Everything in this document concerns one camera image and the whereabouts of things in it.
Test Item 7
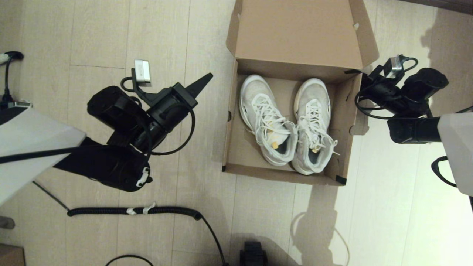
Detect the white mesh sneaker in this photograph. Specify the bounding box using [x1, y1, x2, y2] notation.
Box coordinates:
[291, 78, 340, 175]

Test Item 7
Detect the white sneaker yellow insole logo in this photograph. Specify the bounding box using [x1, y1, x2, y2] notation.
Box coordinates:
[239, 75, 298, 167]

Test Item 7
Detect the brown cardboard shoe box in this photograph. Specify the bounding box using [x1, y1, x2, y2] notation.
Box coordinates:
[222, 0, 380, 186]

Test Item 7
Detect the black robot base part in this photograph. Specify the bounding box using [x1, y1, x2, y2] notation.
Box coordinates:
[239, 242, 268, 266]

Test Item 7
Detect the grey power adapter box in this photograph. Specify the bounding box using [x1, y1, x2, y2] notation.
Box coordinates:
[0, 100, 33, 110]

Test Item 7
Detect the small brown cardboard carton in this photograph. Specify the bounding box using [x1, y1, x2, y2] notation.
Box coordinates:
[0, 244, 25, 266]

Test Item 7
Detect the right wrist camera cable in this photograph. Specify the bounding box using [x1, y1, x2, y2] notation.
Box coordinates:
[354, 55, 459, 188]

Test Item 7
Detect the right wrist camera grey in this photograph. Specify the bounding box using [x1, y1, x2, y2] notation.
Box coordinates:
[384, 55, 404, 78]

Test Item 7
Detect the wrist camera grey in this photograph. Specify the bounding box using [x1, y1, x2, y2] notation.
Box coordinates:
[131, 59, 152, 83]
[384, 55, 404, 78]

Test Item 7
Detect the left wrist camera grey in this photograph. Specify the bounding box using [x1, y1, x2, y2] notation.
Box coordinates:
[131, 59, 152, 83]

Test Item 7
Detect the white cable clip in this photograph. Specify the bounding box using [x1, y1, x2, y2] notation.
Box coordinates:
[136, 167, 152, 187]

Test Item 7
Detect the black cable with spiral wrap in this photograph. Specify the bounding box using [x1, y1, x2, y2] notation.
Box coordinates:
[31, 181, 229, 266]

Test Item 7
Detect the black cable loop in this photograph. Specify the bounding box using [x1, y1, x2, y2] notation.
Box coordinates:
[105, 255, 154, 266]

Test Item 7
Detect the black plug cable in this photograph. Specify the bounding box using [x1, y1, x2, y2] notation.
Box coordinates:
[2, 51, 25, 103]

